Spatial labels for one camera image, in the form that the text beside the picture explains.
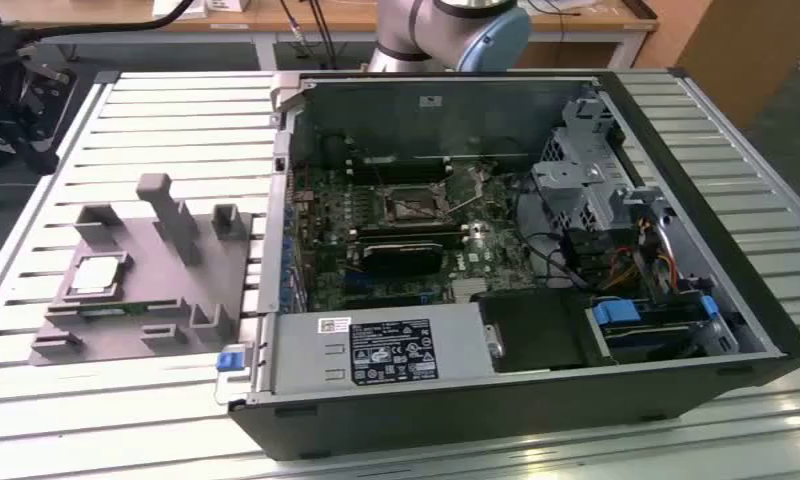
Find silver CPU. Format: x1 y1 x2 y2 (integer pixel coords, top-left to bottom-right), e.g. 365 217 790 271
69 257 129 294

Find black RAM slot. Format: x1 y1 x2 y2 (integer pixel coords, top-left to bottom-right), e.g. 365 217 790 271
357 234 469 246
356 225 468 237
349 171 452 185
349 158 452 173

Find CPU socket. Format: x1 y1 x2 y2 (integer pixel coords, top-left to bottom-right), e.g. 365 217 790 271
380 185 452 224

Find grey parts rack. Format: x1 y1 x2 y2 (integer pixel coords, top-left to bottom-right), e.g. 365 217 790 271
29 173 258 369

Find green RAM stick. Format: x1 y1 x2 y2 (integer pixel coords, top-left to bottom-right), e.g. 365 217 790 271
78 305 174 318

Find wooden desk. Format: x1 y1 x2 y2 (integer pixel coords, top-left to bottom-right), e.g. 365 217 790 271
0 0 661 71

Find blue case latch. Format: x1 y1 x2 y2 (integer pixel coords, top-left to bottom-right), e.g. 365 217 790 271
216 345 249 373

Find black graphics card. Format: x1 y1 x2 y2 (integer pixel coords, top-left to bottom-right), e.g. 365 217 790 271
358 242 445 275

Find grey power supply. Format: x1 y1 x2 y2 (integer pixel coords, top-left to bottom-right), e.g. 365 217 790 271
269 303 499 394

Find metal socket cover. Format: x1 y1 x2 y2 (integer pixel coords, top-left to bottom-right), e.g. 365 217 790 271
464 163 499 204

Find green motherboard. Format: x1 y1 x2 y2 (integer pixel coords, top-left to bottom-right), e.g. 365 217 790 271
290 159 541 311

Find silver chipset heatsink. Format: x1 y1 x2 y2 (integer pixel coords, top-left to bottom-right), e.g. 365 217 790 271
451 279 493 303

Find metal disk bay cage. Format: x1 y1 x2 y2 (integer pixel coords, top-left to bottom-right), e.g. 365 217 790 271
529 97 641 241

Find black open PC case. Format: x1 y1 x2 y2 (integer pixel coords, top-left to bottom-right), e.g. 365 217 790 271
225 68 800 462

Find hard disk in blue carrier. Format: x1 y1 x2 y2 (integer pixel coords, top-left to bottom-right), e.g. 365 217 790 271
589 297 701 351

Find wooden cabinet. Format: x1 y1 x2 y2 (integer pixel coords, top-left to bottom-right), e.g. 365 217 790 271
672 0 800 130

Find black cable hose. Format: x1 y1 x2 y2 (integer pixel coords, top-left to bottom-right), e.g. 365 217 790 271
12 0 196 41

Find hanging black cables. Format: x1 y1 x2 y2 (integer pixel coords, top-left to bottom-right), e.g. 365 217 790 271
277 0 349 70

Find black wire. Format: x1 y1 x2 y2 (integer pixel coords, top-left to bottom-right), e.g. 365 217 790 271
513 177 592 290

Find coloured wire bundle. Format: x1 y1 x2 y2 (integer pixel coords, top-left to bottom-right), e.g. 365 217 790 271
599 214 683 292

